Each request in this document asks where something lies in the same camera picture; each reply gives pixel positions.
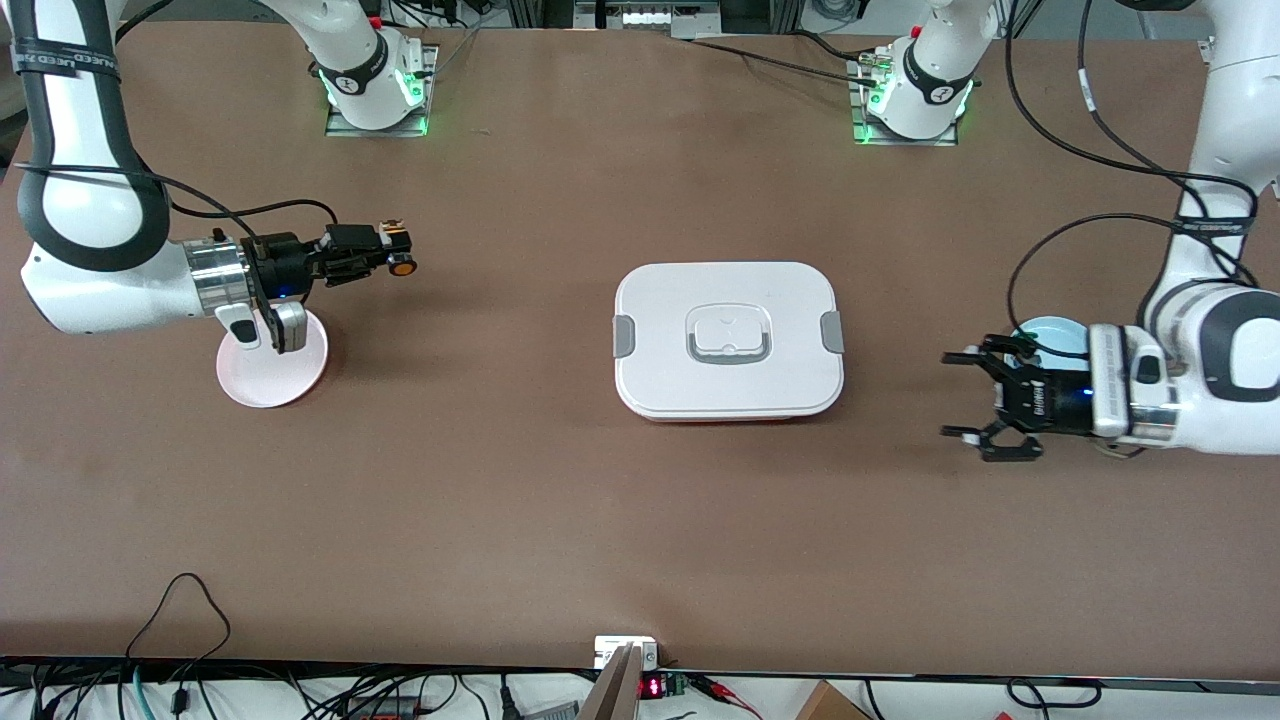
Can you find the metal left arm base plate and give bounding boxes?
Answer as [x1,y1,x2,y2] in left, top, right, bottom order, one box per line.
[850,50,959,148]

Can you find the black looped cable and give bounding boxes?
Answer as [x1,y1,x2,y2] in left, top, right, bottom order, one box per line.
[125,573,233,666]

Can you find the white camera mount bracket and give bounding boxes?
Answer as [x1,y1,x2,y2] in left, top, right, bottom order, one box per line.
[594,636,659,671]

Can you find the black coiled floor cable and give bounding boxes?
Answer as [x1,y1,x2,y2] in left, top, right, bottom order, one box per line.
[1008,678,1103,709]

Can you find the white lunch box grey clasps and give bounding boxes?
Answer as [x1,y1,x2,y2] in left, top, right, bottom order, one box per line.
[613,262,846,422]

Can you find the red clip leads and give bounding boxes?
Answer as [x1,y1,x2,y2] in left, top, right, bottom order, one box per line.
[690,675,763,720]

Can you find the white power strip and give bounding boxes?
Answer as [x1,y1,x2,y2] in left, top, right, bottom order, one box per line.
[620,4,723,29]

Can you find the grey aluminium bar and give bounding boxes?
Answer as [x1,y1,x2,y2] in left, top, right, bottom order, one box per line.
[578,643,643,720]

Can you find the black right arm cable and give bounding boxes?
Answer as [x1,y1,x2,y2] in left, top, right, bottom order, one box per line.
[15,165,341,241]

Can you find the orange push button switch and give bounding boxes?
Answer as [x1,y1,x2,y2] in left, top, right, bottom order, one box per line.
[380,220,421,279]

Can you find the black cable to base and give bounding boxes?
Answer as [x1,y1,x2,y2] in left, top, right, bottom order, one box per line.
[688,30,883,89]

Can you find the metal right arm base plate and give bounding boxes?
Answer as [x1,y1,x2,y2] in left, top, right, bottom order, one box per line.
[325,45,439,138]

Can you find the pink round plate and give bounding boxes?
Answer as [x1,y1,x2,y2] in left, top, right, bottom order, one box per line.
[216,310,329,409]

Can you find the brown cardboard box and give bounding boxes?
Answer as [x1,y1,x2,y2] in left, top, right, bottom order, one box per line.
[795,680,871,720]

